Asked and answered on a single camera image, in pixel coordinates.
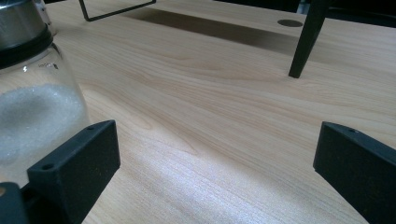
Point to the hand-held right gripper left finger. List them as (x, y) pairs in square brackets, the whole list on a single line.
[(74, 168)]

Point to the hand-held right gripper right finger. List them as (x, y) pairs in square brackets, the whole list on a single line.
[(358, 168)]

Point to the glass jar with metal lid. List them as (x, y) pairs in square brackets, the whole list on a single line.
[(37, 109)]

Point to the round dark table grommet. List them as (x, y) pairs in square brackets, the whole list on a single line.
[(289, 23)]

